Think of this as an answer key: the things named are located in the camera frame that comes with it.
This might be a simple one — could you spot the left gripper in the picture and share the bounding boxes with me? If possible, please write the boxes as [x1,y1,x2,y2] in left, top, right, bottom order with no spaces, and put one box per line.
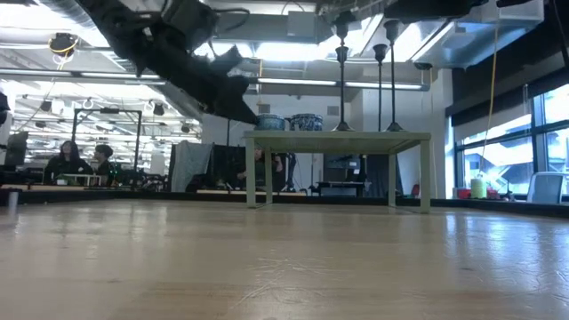
[132,26,270,124]

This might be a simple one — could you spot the black metal candlestick holder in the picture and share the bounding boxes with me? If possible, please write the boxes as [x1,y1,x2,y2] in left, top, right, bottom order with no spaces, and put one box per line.
[372,43,389,132]
[335,45,349,124]
[332,11,357,132]
[382,19,405,132]

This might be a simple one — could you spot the long ceiling light strip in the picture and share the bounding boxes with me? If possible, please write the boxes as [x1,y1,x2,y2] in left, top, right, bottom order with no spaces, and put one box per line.
[0,68,430,92]

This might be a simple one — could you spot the grey fabric cover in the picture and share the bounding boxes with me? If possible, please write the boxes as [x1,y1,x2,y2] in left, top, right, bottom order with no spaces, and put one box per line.
[170,140,214,193]

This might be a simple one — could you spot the person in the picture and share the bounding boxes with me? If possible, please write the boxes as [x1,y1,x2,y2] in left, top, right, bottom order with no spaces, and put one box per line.
[235,148,285,190]
[43,140,92,184]
[91,144,120,186]

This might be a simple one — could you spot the green perforated metal shelf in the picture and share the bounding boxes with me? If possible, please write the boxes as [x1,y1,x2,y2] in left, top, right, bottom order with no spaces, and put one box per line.
[242,130,432,214]

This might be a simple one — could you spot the dark background desk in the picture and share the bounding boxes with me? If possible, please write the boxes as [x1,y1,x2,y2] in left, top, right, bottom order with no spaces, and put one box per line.
[314,180,371,197]

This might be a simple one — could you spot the dark background monitor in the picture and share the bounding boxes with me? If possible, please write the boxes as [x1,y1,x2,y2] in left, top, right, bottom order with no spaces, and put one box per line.
[3,131,29,168]

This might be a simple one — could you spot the white office chair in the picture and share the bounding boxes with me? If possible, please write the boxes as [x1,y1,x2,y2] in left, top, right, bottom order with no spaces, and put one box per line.
[526,172,566,204]

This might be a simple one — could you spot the black aluminium table frame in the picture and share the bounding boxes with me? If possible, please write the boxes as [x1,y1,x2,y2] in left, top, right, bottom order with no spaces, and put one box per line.
[0,188,569,219]

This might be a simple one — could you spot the yellow hanging cable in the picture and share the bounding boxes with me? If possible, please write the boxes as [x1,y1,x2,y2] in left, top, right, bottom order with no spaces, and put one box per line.
[477,26,498,179]

